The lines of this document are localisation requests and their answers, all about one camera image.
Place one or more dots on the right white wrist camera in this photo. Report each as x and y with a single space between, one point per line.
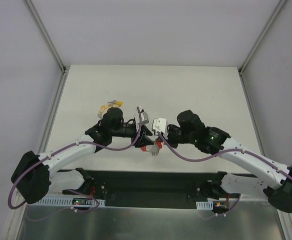
160 126

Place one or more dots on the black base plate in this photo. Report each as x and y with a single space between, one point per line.
164 190

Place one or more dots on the right white cable duct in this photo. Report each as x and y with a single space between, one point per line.
205 205

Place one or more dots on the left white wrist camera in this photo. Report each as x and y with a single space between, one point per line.
141 117

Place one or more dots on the left aluminium frame post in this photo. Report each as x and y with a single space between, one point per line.
45 35

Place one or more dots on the left white cable duct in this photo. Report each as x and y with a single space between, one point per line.
69 201

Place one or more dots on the red key fob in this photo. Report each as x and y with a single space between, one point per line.
159 143

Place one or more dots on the aluminium frame post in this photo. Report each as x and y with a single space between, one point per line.
45 35
263 34

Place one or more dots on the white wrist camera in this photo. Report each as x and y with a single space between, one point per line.
141 117
160 126

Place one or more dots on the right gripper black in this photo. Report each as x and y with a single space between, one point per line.
170 135

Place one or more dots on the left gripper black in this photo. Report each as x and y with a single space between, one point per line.
140 135

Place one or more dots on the right aluminium frame post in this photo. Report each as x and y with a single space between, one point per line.
263 34

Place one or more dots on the yellow key tag with keys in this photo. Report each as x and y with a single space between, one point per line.
110 104

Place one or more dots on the white cable duct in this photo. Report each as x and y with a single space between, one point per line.
69 201
205 205

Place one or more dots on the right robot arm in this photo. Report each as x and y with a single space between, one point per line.
271 181

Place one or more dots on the red-handled metal keyring organizer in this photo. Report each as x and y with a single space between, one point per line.
153 149

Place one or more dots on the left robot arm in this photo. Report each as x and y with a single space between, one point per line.
39 174

